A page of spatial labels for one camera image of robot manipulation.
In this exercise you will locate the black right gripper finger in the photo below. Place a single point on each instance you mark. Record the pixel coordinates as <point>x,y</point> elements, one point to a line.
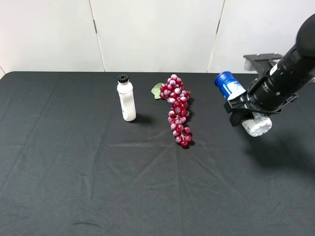
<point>238,117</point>

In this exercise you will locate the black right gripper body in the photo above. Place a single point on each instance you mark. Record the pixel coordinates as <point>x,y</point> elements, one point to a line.
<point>273,87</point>

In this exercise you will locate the blue and white spray can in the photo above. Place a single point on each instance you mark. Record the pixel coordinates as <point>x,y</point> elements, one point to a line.
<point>237,99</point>

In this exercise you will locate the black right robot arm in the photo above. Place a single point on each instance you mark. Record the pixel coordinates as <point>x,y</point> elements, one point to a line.
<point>300,58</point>

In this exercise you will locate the red plastic grape bunch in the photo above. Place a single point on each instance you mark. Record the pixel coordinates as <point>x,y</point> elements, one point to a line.
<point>174,92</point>

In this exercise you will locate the white bottle with black cap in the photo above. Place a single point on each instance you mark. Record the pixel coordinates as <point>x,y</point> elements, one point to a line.
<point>125,91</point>

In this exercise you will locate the black tablecloth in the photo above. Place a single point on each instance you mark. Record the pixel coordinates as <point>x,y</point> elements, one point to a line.
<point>71,166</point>

